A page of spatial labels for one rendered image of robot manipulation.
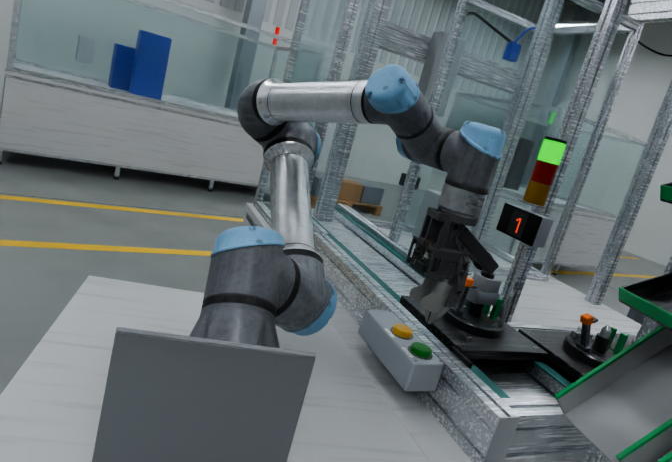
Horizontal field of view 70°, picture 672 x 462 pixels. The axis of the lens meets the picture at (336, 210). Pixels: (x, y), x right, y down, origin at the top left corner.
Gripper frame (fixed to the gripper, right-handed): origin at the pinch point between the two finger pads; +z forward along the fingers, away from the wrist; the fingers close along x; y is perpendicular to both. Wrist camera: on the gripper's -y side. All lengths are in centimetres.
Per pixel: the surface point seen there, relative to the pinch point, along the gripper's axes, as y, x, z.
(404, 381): 3.7, 2.3, 12.0
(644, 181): -129, -59, -35
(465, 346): -11.3, -1.5, 6.7
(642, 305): -13.2, 25.5, -16.4
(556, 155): -32.4, -15.5, -34.3
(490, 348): -17.6, -1.1, 6.7
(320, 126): 0, -80, -25
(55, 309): 73, -192, 104
